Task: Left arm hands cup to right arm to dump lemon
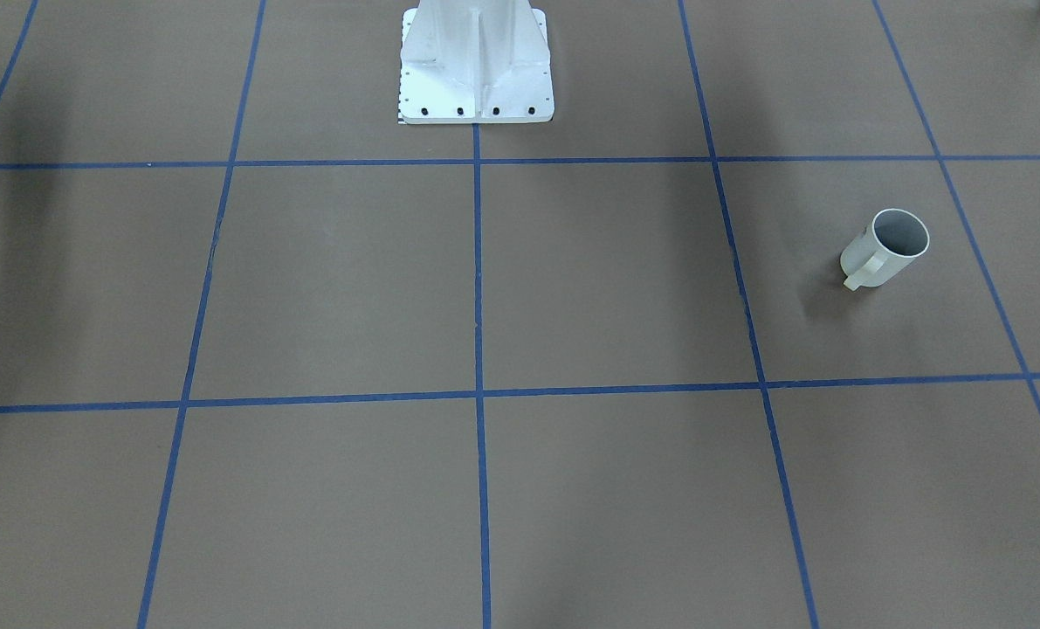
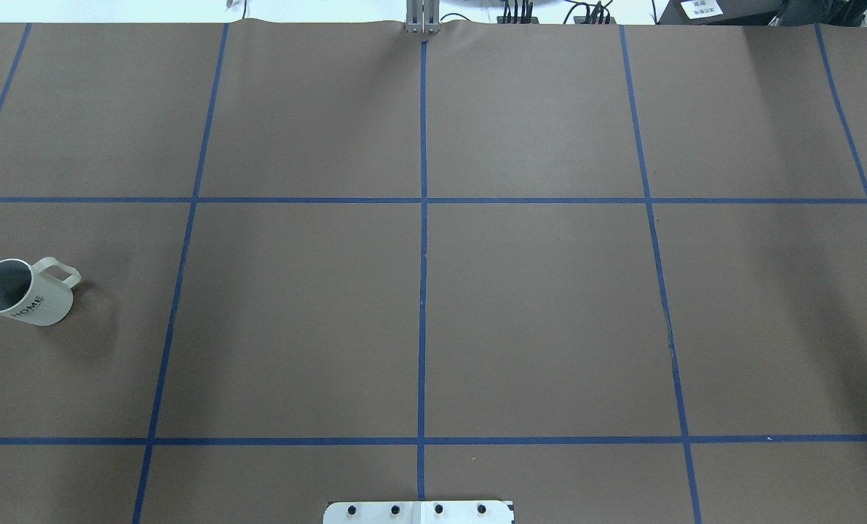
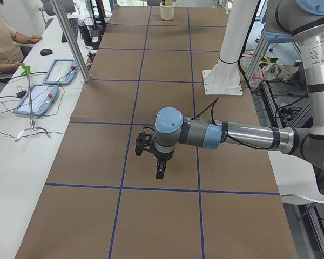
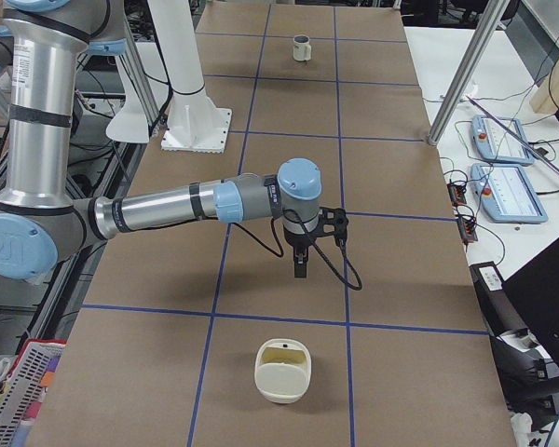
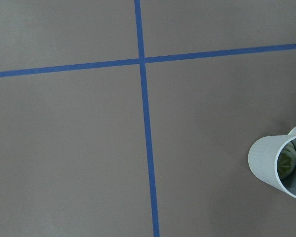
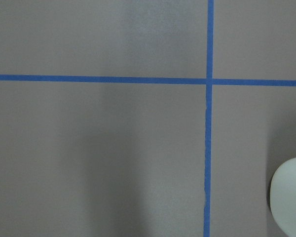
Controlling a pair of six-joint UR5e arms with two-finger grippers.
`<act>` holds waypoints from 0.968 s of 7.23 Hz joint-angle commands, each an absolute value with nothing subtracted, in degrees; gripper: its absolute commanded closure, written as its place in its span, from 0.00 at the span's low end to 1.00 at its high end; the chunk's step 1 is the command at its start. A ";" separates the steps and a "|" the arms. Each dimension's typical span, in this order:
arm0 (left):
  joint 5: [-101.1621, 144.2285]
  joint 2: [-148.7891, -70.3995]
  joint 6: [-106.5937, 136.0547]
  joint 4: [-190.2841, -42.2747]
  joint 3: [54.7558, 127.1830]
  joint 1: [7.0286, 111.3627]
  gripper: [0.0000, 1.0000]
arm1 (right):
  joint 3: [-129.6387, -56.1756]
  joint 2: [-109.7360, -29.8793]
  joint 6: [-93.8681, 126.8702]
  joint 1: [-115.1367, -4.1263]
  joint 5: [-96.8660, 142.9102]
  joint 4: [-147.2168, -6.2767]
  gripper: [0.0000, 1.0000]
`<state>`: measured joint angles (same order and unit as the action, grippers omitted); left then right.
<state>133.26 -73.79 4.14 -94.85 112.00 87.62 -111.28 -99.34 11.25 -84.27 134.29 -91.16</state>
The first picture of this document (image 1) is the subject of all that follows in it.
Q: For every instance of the white mug with handle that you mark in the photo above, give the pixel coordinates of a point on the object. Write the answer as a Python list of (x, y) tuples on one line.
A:
[(892, 240)]

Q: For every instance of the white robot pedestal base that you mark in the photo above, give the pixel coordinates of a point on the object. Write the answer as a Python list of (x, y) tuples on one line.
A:
[(475, 62)]

